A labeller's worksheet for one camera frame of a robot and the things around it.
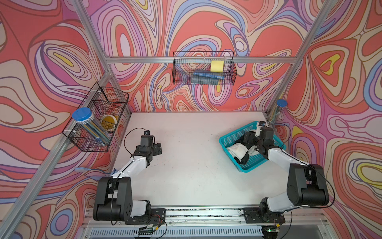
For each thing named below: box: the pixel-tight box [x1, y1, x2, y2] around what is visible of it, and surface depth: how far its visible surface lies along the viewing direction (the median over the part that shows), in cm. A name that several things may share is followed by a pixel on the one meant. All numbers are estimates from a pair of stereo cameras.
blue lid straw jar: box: [72, 107, 111, 144], surface depth 62 cm
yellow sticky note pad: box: [210, 60, 225, 73], surface depth 90 cm
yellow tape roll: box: [100, 114, 117, 132], surface depth 78 cm
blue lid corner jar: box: [276, 99, 288, 108], surface depth 104 cm
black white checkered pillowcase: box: [226, 135, 260, 165], surface depth 88 cm
